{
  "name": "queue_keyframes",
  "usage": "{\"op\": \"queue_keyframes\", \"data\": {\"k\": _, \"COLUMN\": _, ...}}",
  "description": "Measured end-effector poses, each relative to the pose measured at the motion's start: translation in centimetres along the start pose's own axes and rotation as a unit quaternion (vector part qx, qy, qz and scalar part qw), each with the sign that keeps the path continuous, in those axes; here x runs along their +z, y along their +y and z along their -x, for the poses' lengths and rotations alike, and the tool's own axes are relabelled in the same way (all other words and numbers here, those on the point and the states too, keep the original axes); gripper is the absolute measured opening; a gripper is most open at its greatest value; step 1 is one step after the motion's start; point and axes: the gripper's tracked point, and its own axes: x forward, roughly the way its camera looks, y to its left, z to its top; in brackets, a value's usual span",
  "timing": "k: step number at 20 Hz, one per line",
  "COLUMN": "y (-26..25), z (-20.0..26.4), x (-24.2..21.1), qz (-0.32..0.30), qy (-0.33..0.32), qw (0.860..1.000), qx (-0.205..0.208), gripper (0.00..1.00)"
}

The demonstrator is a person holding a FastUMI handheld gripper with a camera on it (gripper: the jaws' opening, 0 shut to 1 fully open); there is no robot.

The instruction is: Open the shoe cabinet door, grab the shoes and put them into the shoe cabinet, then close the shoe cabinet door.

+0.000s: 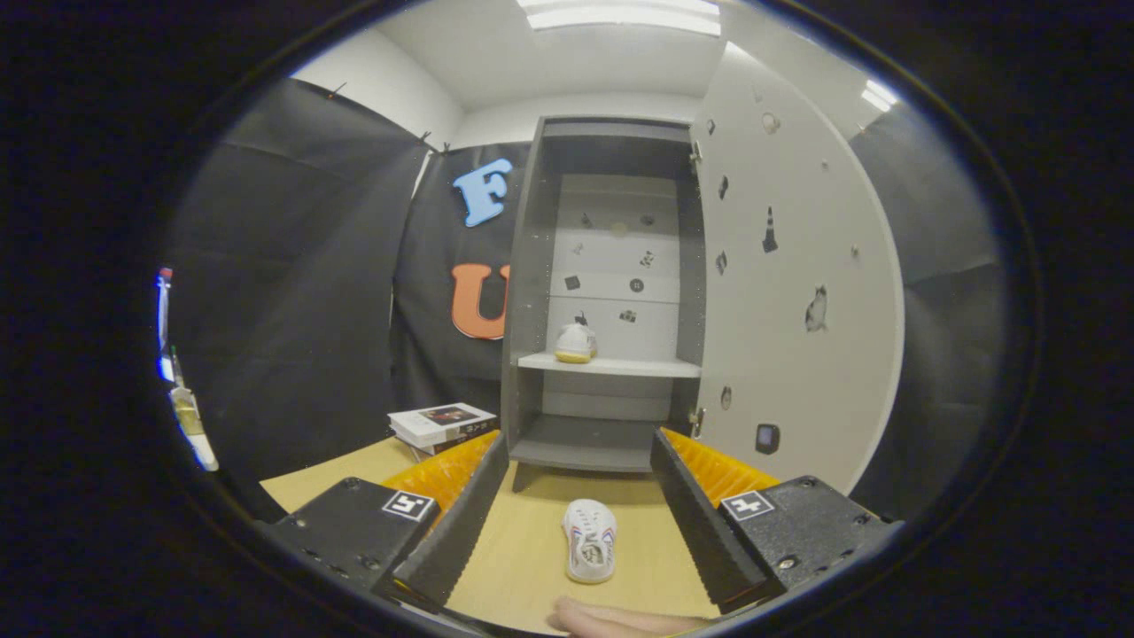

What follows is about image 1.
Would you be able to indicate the white book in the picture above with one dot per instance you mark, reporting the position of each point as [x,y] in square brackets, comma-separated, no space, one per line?
[434,421]

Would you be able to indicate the white shoe cabinet door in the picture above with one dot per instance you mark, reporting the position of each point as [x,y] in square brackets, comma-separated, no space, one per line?
[797,266]

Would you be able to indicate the white shoe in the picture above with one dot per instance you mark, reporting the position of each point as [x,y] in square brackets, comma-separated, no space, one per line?
[576,344]
[590,540]

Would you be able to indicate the small ceiling light panel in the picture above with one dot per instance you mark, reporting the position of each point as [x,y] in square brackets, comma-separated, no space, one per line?
[881,95]

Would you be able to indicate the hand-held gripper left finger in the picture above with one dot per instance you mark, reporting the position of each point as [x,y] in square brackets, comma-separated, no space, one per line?
[465,523]

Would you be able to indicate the large ceiling light panel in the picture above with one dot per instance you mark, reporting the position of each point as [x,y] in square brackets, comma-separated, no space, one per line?
[620,16]

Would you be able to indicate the grey shoe cabinet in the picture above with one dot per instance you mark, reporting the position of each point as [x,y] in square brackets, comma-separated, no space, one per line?
[527,310]

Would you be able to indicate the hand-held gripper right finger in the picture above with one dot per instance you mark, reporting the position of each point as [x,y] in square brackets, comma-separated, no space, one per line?
[695,523]

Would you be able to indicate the black backdrop cloth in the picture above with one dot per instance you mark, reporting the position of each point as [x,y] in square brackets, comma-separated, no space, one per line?
[292,310]

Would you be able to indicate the dark-spined book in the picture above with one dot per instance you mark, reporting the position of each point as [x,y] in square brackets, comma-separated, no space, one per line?
[461,446]

